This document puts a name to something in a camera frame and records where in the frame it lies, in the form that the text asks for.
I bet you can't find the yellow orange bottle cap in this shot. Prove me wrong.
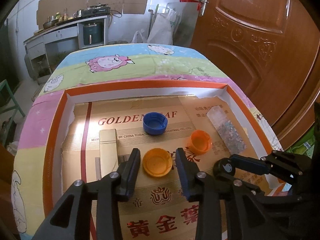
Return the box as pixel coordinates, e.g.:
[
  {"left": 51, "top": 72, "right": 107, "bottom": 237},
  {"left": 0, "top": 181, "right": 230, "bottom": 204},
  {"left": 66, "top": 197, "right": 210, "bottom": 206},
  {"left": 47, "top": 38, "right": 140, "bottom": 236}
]
[{"left": 143, "top": 148, "right": 173, "bottom": 178}]

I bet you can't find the blue bottle cap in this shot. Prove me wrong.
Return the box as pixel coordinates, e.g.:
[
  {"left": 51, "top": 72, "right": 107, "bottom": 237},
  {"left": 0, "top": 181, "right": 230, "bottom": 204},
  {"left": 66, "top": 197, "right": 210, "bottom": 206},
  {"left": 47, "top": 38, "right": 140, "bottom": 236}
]
[{"left": 143, "top": 112, "right": 168, "bottom": 135}]

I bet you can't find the green printed cardboard box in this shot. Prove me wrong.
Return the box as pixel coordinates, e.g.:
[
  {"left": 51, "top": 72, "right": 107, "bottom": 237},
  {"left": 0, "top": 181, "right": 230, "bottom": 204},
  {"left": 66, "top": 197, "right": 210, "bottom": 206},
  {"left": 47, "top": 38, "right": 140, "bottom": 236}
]
[{"left": 287, "top": 126, "right": 316, "bottom": 158}]

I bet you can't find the gold rectangular box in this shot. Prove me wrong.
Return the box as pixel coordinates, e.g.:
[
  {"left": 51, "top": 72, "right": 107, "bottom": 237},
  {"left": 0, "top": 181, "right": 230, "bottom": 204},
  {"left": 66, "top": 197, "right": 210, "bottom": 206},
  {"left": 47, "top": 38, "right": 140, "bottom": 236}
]
[{"left": 99, "top": 129, "right": 118, "bottom": 178}]

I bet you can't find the orange rimmed cardboard tray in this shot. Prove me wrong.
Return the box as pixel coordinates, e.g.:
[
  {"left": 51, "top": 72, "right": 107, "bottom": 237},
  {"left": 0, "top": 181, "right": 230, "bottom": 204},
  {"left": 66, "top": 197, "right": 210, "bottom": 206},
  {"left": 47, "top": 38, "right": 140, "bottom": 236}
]
[{"left": 43, "top": 80, "right": 272, "bottom": 239}]

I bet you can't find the colourful cartoon sheep blanket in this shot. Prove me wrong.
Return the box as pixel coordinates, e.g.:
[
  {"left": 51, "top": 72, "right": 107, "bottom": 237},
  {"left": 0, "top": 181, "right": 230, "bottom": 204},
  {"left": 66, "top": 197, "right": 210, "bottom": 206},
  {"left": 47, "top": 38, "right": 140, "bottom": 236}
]
[{"left": 11, "top": 44, "right": 281, "bottom": 239}]

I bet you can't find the green metal stool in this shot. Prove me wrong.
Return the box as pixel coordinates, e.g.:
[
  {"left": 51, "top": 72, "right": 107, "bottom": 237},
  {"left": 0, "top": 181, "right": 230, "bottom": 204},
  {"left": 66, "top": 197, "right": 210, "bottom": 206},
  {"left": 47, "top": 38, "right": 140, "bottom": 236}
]
[{"left": 1, "top": 79, "right": 25, "bottom": 129}]

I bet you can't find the brown wooden door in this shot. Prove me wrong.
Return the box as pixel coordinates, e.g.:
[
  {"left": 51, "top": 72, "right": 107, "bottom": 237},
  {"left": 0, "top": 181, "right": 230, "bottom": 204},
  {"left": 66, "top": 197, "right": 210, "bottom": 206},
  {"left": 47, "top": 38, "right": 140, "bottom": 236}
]
[{"left": 191, "top": 0, "right": 319, "bottom": 148}]

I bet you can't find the dark green air fryer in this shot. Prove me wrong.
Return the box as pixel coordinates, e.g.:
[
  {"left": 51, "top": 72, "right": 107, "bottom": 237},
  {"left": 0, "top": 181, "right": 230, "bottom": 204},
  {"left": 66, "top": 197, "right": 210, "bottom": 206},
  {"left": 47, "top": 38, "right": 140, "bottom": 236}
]
[{"left": 83, "top": 22, "right": 104, "bottom": 46}]

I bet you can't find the white kitchen counter cabinet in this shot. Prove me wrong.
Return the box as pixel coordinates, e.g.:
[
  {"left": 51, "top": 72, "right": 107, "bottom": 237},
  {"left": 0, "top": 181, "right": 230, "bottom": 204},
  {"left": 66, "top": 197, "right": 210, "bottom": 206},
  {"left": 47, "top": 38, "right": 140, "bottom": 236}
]
[{"left": 24, "top": 15, "right": 111, "bottom": 76}]

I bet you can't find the white plastic bag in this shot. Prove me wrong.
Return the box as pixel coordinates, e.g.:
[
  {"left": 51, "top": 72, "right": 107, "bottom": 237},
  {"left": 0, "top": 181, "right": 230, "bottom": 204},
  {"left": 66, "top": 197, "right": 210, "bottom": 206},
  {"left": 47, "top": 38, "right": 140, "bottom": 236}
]
[{"left": 131, "top": 1, "right": 200, "bottom": 47}]

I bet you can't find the black gas stove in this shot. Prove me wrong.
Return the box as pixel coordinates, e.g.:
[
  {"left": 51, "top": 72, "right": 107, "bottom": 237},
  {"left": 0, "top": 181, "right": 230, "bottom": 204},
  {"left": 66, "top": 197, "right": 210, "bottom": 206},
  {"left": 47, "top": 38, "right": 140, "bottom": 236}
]
[{"left": 81, "top": 4, "right": 111, "bottom": 17}]

